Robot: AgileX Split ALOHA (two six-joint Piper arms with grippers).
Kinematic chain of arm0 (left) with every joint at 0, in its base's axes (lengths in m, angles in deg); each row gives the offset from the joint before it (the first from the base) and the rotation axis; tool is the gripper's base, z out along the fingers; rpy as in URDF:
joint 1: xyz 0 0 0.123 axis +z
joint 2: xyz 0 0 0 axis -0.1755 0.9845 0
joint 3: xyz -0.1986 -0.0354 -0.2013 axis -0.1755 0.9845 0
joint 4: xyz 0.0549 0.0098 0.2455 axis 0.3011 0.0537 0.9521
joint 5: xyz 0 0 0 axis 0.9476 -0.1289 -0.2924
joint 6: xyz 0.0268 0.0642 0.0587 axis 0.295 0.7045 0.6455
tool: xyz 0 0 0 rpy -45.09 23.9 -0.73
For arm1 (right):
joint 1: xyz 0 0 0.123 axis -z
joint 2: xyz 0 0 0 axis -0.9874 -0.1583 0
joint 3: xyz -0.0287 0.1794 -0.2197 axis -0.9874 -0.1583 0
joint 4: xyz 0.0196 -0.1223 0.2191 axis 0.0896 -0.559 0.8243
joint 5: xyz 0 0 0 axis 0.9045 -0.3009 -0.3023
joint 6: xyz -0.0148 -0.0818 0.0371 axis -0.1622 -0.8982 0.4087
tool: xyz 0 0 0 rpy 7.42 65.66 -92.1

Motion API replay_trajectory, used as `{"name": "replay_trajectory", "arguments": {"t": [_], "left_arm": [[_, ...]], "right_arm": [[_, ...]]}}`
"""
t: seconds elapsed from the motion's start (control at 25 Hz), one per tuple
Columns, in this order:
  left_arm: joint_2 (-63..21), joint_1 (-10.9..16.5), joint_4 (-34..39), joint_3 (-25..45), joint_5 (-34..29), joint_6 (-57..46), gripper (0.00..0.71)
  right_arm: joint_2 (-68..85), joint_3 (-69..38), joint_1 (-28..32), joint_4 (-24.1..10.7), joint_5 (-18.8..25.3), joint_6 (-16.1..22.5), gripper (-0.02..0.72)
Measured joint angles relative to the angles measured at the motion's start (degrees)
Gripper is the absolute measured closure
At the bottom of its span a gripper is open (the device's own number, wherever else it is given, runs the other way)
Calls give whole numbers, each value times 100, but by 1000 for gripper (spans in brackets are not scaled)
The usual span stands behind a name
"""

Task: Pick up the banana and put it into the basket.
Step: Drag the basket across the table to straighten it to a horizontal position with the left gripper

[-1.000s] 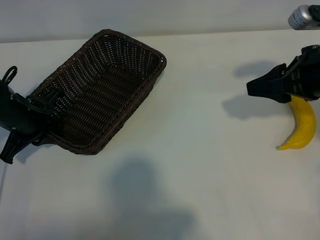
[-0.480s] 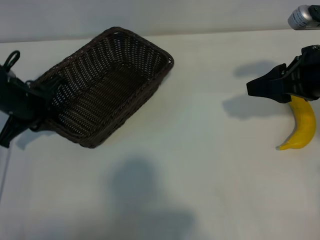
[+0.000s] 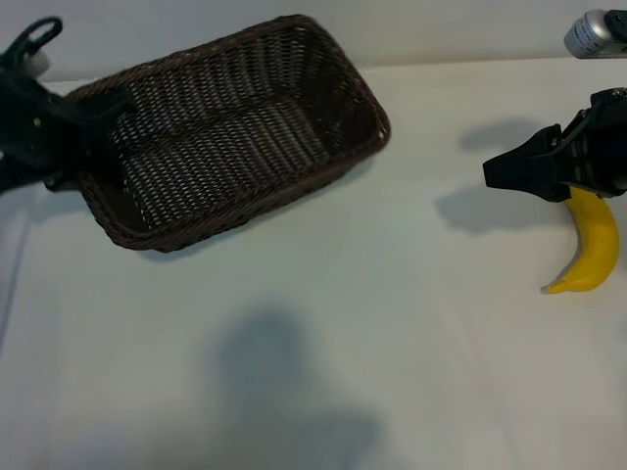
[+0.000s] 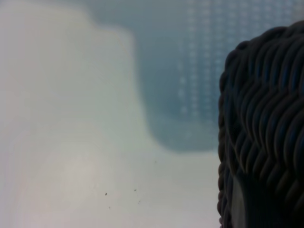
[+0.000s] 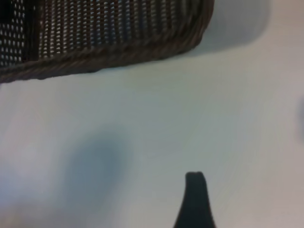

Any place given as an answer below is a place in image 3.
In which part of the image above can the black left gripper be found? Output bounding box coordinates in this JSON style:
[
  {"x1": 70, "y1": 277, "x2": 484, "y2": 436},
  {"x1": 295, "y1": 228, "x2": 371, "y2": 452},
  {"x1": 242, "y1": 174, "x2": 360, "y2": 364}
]
[{"x1": 0, "y1": 71, "x2": 132, "y2": 193}]

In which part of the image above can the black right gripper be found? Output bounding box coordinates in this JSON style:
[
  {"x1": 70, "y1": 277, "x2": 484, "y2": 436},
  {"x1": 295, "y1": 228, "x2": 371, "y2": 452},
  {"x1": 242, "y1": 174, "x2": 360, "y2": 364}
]
[{"x1": 481, "y1": 86, "x2": 627, "y2": 204}]

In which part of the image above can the yellow banana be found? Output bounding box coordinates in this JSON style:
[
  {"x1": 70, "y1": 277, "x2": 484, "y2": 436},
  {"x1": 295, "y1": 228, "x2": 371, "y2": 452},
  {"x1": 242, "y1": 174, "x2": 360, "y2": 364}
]
[{"x1": 540, "y1": 188, "x2": 621, "y2": 296}]

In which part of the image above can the dark brown wicker basket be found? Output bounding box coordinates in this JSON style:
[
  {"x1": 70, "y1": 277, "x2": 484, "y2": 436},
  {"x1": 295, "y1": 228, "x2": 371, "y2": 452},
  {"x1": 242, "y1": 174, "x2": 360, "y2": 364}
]
[{"x1": 66, "y1": 14, "x2": 392, "y2": 254}]

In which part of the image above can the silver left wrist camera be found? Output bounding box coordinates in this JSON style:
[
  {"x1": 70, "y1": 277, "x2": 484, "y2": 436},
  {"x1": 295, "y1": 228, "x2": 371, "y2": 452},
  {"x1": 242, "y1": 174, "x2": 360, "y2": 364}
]
[{"x1": 0, "y1": 17, "x2": 64, "y2": 79}]

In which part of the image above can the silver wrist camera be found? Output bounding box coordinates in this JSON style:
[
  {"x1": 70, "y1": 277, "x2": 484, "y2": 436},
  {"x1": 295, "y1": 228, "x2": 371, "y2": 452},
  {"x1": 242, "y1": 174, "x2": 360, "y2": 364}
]
[
  {"x1": 0, "y1": 17, "x2": 64, "y2": 79},
  {"x1": 562, "y1": 9, "x2": 627, "y2": 61}
]

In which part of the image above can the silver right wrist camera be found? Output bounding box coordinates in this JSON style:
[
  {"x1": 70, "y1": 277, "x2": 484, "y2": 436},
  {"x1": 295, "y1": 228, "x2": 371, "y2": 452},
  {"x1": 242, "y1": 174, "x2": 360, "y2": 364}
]
[{"x1": 562, "y1": 9, "x2": 627, "y2": 61}]

